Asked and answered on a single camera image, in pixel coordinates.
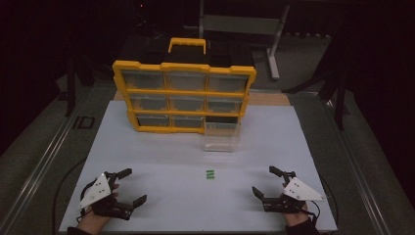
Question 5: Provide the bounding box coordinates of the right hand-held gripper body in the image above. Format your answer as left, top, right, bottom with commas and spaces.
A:
262, 171, 327, 215

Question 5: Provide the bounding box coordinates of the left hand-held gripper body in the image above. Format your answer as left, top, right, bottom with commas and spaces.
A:
79, 170, 135, 220

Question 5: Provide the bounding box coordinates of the clear plastic drawer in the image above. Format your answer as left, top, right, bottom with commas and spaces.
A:
204, 119, 243, 153

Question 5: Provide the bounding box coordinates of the yellow drawer organizer cabinet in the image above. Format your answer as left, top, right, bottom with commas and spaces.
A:
112, 33, 257, 135

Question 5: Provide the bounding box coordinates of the person's right hand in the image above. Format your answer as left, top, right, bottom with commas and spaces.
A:
284, 208, 310, 227

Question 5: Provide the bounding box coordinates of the person's left hand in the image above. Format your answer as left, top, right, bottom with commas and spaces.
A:
76, 209, 115, 235

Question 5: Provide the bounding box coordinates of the black tripod stand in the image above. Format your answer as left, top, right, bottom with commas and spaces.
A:
283, 19, 351, 131
63, 53, 97, 118

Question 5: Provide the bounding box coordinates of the black cable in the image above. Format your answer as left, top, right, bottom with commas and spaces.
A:
309, 175, 341, 231
51, 156, 89, 235

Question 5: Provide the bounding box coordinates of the metal floor rail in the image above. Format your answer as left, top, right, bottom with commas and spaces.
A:
321, 96, 394, 235
0, 91, 97, 235

